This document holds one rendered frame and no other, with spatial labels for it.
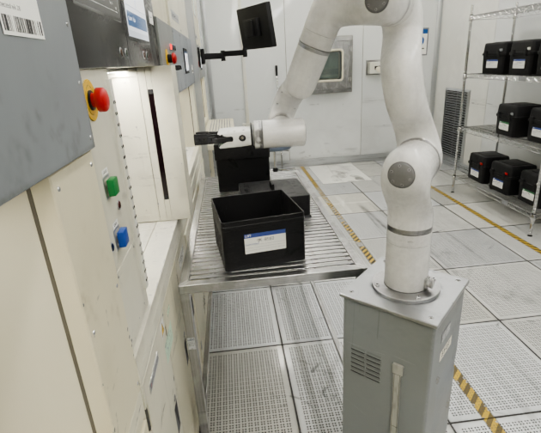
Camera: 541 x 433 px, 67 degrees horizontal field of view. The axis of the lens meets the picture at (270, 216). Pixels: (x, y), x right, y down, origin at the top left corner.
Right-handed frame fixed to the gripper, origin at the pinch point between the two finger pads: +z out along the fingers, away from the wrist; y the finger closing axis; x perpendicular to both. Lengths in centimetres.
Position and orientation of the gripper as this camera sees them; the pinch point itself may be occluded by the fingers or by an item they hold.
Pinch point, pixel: (201, 137)
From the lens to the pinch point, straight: 128.5
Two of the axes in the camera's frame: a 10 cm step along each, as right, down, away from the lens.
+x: -0.5, -9.3, -3.5
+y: -0.5, -3.5, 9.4
